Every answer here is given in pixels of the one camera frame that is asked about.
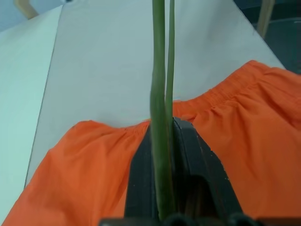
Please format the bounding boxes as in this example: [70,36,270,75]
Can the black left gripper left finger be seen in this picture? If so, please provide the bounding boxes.
[124,122,163,219]

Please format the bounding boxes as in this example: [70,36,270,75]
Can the orange shorts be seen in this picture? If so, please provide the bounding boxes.
[1,60,301,226]

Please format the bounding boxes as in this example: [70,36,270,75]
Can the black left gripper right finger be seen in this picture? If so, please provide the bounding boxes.
[171,116,243,218]

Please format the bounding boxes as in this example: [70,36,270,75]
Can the light wooden chair leg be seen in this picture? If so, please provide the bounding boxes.
[13,0,40,20]
[256,0,275,40]

